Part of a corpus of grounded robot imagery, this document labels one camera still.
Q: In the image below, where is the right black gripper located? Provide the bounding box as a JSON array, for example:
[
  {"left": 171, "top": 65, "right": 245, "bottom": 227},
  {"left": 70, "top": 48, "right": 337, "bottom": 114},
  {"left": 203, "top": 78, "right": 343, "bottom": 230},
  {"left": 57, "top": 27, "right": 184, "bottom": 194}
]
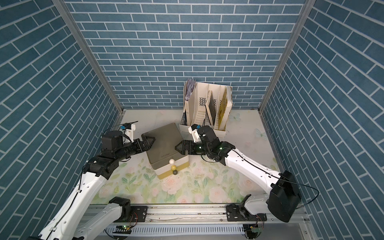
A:
[{"left": 175, "top": 140, "right": 212, "bottom": 156}]

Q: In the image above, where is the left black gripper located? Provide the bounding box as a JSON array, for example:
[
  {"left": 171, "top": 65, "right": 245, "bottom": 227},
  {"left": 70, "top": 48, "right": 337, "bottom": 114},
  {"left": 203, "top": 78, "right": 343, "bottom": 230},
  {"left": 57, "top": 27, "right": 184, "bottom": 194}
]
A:
[{"left": 114, "top": 135, "right": 156, "bottom": 162}]

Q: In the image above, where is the olive and cream drawer cabinet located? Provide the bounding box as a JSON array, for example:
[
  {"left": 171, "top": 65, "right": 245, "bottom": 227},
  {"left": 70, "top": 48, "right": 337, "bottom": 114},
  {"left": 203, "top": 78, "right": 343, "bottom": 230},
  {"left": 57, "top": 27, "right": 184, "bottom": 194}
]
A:
[{"left": 142, "top": 123, "right": 190, "bottom": 180}]

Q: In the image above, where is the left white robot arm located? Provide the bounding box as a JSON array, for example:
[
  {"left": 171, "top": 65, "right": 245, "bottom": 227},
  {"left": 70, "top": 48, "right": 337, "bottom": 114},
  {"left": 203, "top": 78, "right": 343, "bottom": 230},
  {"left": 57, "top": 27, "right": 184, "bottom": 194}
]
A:
[{"left": 35, "top": 131, "right": 156, "bottom": 240}]

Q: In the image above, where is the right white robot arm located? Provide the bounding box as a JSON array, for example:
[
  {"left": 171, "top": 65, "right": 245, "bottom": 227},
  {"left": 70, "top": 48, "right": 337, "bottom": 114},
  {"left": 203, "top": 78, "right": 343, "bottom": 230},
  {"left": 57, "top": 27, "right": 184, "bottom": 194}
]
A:
[{"left": 175, "top": 125, "right": 301, "bottom": 223}]

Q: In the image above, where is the floral table mat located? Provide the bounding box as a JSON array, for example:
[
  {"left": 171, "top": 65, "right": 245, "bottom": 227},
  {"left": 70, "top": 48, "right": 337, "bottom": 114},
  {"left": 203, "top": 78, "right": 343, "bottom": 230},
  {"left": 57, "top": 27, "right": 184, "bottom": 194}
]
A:
[{"left": 91, "top": 149, "right": 281, "bottom": 205}]

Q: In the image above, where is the white file organizer rack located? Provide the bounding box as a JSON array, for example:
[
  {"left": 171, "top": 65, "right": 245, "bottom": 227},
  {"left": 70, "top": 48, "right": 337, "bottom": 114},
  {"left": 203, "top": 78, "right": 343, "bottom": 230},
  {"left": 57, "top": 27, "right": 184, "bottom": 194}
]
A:
[{"left": 180, "top": 81, "right": 233, "bottom": 138}]

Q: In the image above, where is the dark cover book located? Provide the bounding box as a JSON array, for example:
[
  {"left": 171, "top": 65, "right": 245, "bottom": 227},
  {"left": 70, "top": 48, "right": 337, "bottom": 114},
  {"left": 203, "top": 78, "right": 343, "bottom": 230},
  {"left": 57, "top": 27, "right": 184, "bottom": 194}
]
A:
[{"left": 206, "top": 90, "right": 216, "bottom": 126}]

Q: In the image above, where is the yellow cover book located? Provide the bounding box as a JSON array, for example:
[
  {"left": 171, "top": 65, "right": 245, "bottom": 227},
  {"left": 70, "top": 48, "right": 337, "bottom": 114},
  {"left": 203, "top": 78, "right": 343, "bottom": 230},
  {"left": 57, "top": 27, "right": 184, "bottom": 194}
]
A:
[{"left": 218, "top": 86, "right": 233, "bottom": 131}]

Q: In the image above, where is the blue spine book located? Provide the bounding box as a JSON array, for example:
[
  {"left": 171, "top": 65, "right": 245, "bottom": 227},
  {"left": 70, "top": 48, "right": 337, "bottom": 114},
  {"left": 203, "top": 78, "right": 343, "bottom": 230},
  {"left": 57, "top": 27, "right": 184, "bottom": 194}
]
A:
[{"left": 184, "top": 78, "right": 196, "bottom": 126}]

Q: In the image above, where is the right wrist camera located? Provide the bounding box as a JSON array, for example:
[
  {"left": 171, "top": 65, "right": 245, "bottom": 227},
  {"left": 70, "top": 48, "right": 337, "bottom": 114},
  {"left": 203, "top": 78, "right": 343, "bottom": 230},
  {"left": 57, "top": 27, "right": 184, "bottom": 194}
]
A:
[{"left": 188, "top": 124, "right": 201, "bottom": 143}]

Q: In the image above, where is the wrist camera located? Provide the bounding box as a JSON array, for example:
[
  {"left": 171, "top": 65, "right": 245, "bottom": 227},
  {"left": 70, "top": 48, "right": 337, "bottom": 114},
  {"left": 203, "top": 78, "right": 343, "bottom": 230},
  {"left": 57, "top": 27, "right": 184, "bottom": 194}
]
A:
[
  {"left": 188, "top": 124, "right": 201, "bottom": 143},
  {"left": 120, "top": 121, "right": 138, "bottom": 142}
]

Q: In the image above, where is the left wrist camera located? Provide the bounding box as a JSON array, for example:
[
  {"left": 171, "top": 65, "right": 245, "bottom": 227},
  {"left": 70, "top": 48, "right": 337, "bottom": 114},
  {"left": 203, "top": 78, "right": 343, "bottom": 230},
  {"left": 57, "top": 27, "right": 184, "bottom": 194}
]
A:
[{"left": 120, "top": 121, "right": 138, "bottom": 142}]

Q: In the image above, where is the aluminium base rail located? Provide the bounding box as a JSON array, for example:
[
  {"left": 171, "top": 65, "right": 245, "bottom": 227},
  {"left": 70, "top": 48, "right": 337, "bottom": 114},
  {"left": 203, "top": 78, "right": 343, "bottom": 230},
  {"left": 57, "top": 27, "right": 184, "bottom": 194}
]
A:
[{"left": 80, "top": 203, "right": 310, "bottom": 226}]

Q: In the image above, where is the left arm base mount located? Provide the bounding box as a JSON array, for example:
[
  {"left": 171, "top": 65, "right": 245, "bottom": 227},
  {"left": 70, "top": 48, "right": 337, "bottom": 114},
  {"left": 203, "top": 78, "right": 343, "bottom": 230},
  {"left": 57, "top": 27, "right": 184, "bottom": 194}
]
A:
[{"left": 109, "top": 197, "right": 148, "bottom": 223}]

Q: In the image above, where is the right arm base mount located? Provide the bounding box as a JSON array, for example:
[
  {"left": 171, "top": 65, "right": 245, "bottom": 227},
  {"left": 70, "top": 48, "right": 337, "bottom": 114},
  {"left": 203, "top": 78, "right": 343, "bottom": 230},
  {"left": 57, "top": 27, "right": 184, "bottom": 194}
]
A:
[{"left": 226, "top": 194, "right": 267, "bottom": 222}]

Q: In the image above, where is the left metal corner post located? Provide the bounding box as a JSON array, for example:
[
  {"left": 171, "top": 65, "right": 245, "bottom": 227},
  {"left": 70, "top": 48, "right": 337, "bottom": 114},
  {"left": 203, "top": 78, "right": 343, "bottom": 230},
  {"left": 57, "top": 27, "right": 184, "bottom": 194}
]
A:
[{"left": 52, "top": 0, "right": 124, "bottom": 114}]

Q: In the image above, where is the metal corner post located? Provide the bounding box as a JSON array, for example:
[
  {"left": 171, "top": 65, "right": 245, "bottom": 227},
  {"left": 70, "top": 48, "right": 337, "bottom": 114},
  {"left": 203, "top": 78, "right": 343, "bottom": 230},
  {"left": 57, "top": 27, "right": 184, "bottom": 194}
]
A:
[
  {"left": 52, "top": 0, "right": 124, "bottom": 114},
  {"left": 259, "top": 0, "right": 316, "bottom": 115}
]

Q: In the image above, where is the right metal corner post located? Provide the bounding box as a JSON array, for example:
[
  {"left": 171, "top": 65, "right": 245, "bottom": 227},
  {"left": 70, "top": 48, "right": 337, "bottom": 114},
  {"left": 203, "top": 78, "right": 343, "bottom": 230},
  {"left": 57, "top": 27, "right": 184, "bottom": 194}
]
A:
[{"left": 259, "top": 0, "right": 316, "bottom": 115}]

